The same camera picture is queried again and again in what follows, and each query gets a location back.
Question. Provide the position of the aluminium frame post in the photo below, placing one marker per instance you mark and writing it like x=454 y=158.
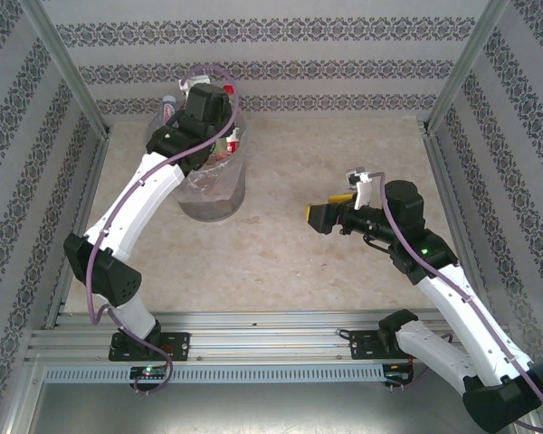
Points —
x=468 y=63
x=63 y=63

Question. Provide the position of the grey metal panel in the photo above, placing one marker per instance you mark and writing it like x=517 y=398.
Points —
x=271 y=407

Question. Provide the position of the small controller board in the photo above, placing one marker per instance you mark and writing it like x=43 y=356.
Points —
x=396 y=374
x=147 y=372

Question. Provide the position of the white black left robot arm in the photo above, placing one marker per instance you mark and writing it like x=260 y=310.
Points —
x=136 y=203

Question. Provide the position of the aluminium side rail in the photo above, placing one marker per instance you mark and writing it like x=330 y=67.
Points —
x=89 y=190
x=448 y=181

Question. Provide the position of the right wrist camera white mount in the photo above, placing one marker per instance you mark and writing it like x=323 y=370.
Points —
x=364 y=190

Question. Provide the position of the grey bin with plastic liner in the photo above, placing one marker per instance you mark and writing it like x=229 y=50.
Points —
x=208 y=187

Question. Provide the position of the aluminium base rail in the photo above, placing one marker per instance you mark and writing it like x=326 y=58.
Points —
x=271 y=343

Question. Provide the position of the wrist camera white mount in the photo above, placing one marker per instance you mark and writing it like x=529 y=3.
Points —
x=192 y=83
x=364 y=190

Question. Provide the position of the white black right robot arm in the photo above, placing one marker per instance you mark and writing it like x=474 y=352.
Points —
x=457 y=307

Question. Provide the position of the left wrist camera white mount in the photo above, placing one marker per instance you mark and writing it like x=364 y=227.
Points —
x=192 y=83

